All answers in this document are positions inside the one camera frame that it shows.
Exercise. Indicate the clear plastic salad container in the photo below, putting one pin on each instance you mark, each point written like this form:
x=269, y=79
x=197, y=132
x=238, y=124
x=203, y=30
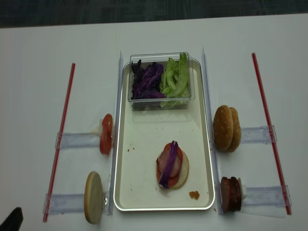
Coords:
x=147, y=59

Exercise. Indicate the white patty pusher block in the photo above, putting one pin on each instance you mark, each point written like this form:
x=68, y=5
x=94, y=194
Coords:
x=242, y=189

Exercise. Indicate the left red rail strip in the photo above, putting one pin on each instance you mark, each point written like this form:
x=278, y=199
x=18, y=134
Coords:
x=57, y=151

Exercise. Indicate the clear bun-half slider rail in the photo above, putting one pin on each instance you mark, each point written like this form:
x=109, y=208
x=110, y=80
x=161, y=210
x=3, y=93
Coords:
x=63, y=203

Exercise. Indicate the clear top-bun slider rail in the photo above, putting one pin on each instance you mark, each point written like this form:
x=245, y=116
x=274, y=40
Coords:
x=262, y=134

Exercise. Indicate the shredded purple cabbage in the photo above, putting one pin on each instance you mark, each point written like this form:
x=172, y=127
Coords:
x=146, y=81

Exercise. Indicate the red rail strip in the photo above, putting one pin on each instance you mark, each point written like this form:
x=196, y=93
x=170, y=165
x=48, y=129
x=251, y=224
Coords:
x=57, y=151
x=287, y=200

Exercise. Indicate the bottom bun on tray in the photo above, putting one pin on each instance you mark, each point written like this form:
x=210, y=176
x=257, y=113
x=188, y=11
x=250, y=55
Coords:
x=179, y=180

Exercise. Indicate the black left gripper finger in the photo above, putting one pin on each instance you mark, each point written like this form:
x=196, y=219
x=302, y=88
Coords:
x=13, y=221

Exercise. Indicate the purple cabbage strip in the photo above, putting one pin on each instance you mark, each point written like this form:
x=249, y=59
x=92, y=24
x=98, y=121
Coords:
x=169, y=165

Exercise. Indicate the sesame bun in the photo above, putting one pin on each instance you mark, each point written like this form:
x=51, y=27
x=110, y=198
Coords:
x=236, y=139
x=223, y=128

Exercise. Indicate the upright pale bun half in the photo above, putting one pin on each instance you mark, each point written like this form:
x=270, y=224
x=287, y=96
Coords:
x=93, y=198

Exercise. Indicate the clear tomato slider rail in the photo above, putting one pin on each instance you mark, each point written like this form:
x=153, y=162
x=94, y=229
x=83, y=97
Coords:
x=77, y=140

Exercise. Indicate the green lettuce leaves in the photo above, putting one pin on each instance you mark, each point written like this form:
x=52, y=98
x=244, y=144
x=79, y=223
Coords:
x=175, y=81

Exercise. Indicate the clear patty slider rail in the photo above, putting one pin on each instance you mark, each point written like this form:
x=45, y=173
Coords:
x=272, y=195

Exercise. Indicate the white metal tray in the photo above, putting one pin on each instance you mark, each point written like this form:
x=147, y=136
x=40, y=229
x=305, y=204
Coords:
x=142, y=135

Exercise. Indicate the ham slice on burger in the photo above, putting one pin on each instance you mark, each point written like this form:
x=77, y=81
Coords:
x=162, y=159

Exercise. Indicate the upright tomato slices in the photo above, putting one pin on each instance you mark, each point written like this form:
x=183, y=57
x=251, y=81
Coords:
x=106, y=135

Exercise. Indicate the tomato slice on burger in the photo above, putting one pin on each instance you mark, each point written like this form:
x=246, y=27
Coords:
x=166, y=175

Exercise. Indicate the right red rail strip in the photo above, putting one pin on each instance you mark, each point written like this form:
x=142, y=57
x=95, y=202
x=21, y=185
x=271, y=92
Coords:
x=287, y=200

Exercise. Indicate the upright meat patties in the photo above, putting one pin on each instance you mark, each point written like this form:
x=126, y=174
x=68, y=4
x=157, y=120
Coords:
x=230, y=194

